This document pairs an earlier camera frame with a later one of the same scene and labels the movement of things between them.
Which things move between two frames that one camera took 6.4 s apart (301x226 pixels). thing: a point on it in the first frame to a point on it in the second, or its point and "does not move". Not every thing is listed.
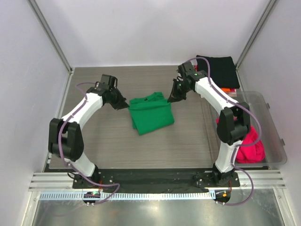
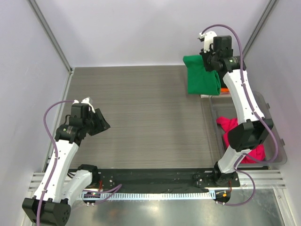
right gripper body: x=184 y=88 to x=209 y=58
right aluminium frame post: x=271 y=4 does not move
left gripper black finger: x=120 y=102 to x=99 y=123
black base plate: x=154 y=180 does not move
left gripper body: x=114 y=94 to x=88 y=122
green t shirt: x=150 y=113 to x=200 y=81
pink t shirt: x=251 y=150 does not move
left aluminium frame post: x=43 y=22 does not move
